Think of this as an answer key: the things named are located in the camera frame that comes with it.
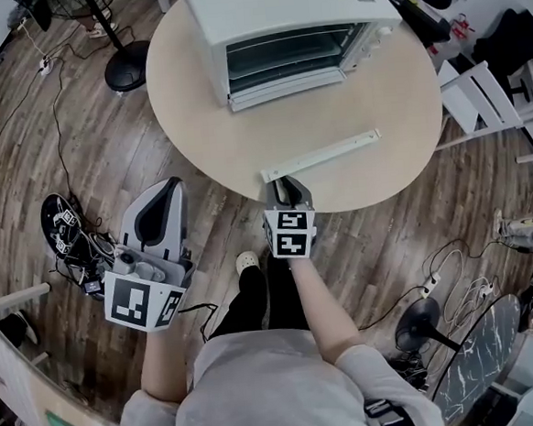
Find black fan base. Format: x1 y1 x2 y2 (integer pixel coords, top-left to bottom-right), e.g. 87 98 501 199
391 293 463 357

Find person's grey sweatshirt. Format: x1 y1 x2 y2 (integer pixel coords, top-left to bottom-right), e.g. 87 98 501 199
111 315 446 426

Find black standing fan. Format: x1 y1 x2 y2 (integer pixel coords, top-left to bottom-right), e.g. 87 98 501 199
45 0 156 97

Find black spare gripper with cables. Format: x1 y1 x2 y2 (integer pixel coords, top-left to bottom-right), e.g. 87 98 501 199
38 188 119 284

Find person's left forearm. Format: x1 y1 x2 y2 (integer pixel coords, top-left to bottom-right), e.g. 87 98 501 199
135 322 196 408

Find black floor cable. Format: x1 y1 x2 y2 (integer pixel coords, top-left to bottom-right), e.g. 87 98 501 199
0 37 106 215

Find red and white object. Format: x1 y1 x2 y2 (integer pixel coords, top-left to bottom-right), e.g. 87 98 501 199
448 10 478 41

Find white toaster oven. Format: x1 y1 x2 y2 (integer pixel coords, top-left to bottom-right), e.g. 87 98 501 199
180 0 411 118

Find person's white shoe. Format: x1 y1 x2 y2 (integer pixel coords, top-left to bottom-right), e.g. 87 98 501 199
234 249 260 277

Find white cable bundle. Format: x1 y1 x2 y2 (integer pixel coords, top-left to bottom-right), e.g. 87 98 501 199
435 235 505 335

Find white wooden chair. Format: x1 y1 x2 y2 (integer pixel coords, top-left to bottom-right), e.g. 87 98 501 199
428 55 533 152

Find person's right forearm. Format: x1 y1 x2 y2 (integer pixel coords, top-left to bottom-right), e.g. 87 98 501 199
287 251 367 370

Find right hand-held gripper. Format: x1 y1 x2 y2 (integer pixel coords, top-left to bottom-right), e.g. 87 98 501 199
257 174 321 262

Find person's black trousers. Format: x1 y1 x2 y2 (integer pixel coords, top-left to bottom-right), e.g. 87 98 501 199
202 247 311 340

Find black marble table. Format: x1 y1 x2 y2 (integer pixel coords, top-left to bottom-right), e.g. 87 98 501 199
423 292 532 426

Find black shoulder strap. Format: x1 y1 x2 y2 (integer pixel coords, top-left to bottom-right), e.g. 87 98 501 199
362 395 416 426

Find black bag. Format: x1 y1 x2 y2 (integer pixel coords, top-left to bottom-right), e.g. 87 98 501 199
467 5 533 87

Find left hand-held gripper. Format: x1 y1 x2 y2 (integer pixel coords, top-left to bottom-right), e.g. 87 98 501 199
92 175 202 337

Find glass toaster oven door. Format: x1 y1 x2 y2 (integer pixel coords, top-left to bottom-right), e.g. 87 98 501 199
226 68 386 188

